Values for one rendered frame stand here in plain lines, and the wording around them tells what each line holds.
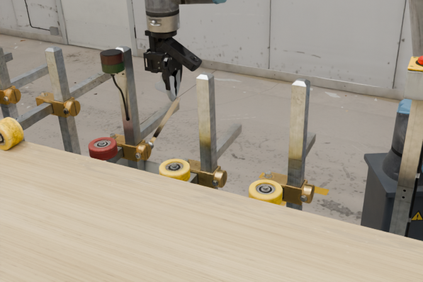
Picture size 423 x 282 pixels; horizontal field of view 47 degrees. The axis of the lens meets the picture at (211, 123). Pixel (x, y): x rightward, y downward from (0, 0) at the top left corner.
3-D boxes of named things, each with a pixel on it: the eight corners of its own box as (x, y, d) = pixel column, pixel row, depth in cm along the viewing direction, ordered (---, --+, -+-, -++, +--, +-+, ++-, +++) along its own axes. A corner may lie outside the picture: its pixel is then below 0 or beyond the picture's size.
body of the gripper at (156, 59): (158, 64, 143) (155, 24, 138) (184, 68, 140) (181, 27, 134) (144, 73, 137) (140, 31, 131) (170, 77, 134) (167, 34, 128)
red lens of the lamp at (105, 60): (109, 55, 132) (108, 48, 131) (128, 58, 130) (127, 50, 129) (95, 63, 127) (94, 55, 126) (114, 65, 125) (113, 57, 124)
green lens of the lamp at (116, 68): (111, 64, 133) (109, 56, 132) (129, 67, 131) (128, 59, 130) (97, 72, 129) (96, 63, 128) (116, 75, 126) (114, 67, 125)
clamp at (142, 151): (116, 146, 153) (114, 133, 151) (152, 155, 148) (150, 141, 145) (105, 155, 149) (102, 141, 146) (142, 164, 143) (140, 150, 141)
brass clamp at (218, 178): (187, 170, 145) (186, 156, 142) (228, 180, 139) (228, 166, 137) (177, 182, 140) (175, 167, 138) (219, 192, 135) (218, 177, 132)
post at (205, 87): (208, 218, 148) (201, 70, 125) (219, 221, 146) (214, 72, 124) (203, 225, 145) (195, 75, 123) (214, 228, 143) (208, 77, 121)
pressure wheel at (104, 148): (104, 166, 148) (99, 133, 142) (126, 172, 144) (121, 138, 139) (87, 179, 141) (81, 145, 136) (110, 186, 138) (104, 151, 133)
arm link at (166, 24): (185, 10, 132) (167, 19, 125) (186, 28, 134) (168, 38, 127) (157, 7, 136) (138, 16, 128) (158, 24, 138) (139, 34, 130)
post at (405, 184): (384, 249, 125) (411, 89, 104) (404, 254, 123) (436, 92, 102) (381, 260, 122) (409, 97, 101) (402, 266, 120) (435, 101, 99)
